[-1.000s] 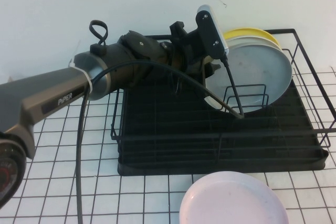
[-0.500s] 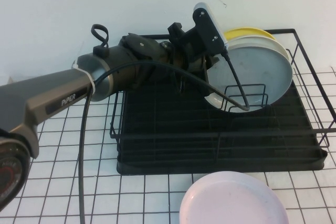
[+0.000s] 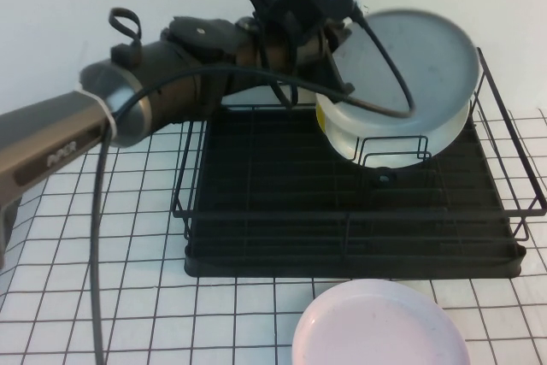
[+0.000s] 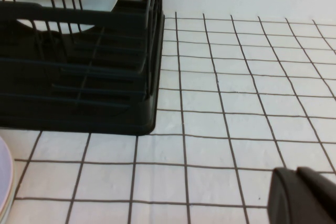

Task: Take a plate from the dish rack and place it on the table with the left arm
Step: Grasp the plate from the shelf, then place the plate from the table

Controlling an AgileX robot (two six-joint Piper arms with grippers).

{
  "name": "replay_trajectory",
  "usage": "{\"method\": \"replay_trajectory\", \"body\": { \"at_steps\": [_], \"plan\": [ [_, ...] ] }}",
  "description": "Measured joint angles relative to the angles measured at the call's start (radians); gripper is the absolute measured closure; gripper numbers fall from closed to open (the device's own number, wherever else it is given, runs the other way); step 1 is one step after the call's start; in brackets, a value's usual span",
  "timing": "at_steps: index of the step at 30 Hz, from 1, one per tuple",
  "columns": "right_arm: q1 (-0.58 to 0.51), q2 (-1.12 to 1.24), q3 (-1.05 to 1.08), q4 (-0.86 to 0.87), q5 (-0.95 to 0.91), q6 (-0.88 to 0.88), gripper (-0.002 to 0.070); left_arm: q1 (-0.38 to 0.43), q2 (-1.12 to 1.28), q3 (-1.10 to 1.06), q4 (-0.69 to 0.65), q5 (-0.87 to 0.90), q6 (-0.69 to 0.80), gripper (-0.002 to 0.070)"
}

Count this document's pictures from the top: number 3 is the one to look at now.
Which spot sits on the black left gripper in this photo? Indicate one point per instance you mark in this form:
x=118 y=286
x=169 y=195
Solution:
x=308 y=48

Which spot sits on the grey-blue plate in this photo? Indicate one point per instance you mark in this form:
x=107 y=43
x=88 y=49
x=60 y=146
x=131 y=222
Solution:
x=427 y=53

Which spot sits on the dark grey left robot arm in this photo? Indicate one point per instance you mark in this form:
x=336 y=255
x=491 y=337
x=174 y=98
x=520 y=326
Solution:
x=42 y=134

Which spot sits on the yellow plate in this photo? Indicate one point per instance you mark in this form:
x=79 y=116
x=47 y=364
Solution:
x=319 y=119

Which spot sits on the white plate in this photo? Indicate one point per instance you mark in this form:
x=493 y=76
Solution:
x=342 y=125

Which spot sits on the pale pink plate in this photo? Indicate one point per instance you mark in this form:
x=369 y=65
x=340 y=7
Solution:
x=376 y=331

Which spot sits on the black plastic drip tray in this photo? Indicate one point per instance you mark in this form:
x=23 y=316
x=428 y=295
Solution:
x=278 y=168

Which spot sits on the white grid-pattern tablecloth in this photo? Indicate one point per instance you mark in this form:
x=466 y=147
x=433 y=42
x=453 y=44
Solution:
x=141 y=254

